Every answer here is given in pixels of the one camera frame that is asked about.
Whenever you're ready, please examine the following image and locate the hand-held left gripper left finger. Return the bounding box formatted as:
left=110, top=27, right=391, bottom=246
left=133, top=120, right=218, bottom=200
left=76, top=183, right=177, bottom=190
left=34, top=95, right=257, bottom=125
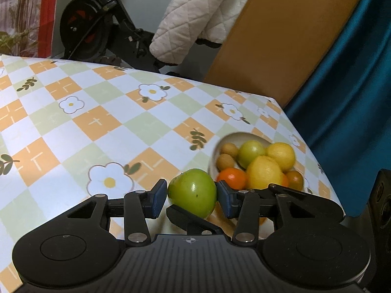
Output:
left=65, top=179, right=168, bottom=247

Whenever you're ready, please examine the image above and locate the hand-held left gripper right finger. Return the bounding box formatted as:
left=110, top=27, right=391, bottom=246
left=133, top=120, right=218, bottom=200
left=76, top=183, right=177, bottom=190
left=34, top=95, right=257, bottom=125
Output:
left=216, top=180, right=318, bottom=247

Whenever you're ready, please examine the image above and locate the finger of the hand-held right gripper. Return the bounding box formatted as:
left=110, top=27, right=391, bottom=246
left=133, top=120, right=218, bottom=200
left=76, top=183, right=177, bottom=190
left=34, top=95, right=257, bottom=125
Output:
left=166, top=204, right=223, bottom=235
left=250, top=183, right=309, bottom=196

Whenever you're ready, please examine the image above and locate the greenish orange tangerine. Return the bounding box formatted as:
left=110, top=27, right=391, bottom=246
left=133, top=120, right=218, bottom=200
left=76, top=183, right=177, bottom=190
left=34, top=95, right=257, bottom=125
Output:
left=287, top=170, right=304, bottom=190

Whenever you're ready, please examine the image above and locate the bright orange tangerine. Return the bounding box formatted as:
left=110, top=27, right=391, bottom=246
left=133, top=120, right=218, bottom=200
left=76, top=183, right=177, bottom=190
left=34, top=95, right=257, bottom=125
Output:
left=216, top=168, right=248, bottom=190

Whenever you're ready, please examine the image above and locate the yellow lemon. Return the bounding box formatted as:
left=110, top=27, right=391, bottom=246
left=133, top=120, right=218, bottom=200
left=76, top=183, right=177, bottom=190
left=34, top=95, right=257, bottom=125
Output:
left=266, top=142, right=297, bottom=172
left=246, top=156, right=284, bottom=190

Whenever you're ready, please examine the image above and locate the green apple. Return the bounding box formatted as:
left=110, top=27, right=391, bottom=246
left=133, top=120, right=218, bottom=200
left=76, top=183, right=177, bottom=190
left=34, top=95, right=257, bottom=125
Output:
left=167, top=168, right=218, bottom=219

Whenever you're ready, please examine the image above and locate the brown longan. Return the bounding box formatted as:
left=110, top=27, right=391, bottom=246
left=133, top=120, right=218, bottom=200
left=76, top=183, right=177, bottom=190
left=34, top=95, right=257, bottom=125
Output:
left=217, top=154, right=234, bottom=169
left=220, top=143, right=239, bottom=157

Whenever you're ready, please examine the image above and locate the yellow-green apple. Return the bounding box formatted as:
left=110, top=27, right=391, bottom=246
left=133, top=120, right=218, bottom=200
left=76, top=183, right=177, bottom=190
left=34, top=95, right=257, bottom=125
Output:
left=238, top=140, right=266, bottom=169

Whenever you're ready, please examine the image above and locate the beige round plate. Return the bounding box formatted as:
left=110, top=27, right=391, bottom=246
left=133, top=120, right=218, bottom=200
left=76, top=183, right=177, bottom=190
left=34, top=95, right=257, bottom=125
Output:
left=208, top=131, right=309, bottom=196

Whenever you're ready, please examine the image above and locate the checked floral tablecloth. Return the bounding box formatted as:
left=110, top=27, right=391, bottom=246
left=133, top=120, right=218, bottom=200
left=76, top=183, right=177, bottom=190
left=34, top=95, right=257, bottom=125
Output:
left=0, top=54, right=346, bottom=281

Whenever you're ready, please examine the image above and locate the teal curtain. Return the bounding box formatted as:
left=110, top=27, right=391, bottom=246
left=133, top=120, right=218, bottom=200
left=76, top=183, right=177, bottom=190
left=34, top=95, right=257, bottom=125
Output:
left=282, top=0, right=391, bottom=217

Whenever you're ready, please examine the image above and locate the wooden board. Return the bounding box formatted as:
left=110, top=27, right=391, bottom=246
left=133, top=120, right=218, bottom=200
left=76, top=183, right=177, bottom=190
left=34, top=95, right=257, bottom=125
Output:
left=203, top=0, right=371, bottom=107

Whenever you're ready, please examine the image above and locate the white quilted blanket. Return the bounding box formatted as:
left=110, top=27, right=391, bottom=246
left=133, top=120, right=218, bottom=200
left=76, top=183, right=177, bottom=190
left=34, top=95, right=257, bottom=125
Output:
left=149, top=0, right=260, bottom=64

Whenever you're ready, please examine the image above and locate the black exercise bike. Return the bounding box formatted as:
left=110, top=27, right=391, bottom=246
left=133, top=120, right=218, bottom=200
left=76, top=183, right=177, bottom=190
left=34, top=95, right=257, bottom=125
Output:
left=59, top=0, right=178, bottom=74

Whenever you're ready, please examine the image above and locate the printed wall cloth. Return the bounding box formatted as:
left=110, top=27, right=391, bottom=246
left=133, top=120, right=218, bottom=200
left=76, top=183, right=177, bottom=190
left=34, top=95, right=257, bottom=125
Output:
left=0, top=0, right=58, bottom=58

